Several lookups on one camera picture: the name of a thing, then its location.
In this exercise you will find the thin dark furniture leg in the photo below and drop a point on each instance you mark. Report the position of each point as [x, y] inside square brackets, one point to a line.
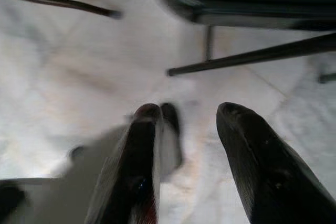
[65, 3]

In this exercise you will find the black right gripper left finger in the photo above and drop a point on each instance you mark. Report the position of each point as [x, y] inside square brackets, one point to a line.
[128, 171]

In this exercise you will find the black right robot foot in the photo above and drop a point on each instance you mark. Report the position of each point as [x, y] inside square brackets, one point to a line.
[170, 116]

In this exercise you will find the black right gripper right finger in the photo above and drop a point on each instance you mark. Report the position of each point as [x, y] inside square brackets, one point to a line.
[265, 171]

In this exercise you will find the long black chair leg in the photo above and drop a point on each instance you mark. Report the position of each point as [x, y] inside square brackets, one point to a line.
[262, 53]

